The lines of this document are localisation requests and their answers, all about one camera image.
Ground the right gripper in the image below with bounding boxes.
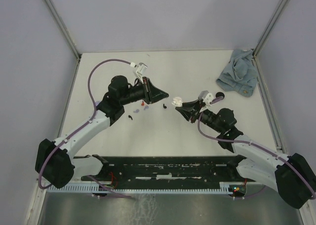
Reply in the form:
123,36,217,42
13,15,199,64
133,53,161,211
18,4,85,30
175,99,223,134

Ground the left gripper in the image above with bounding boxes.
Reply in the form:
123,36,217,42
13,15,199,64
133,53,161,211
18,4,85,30
119,76,168,105

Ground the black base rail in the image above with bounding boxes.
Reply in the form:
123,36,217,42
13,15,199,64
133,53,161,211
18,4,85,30
95,156,245,189

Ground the aluminium frame post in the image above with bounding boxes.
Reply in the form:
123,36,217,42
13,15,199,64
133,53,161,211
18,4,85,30
253,0,290,57
43,0,81,60

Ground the white cable duct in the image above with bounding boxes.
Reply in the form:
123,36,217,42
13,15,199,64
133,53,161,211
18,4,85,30
47,182,232,195

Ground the right aluminium frame post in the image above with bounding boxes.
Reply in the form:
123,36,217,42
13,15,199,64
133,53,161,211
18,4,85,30
253,0,290,57

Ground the blue denim cloth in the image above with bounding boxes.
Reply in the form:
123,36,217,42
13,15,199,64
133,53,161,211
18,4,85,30
216,49,258,97

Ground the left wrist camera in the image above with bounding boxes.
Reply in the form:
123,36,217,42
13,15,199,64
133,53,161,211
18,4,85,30
130,62,148,83

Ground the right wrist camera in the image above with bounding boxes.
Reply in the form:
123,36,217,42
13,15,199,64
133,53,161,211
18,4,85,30
198,90,215,106

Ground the left aluminium frame post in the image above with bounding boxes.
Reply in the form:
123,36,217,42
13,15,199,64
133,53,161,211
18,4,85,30
43,0,81,60

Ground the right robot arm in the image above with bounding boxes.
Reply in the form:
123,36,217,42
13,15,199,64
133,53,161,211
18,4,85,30
172,92,316,209

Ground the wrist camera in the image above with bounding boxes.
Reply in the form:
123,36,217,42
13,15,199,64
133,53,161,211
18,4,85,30
130,62,148,83
198,90,215,106

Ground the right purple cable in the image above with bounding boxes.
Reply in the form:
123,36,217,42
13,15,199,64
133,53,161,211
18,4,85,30
196,96,316,198

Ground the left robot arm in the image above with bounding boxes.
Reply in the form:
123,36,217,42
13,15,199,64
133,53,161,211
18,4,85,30
35,75,169,188

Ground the black earbud charging case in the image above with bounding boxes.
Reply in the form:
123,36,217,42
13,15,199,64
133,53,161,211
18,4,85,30
215,92,225,99

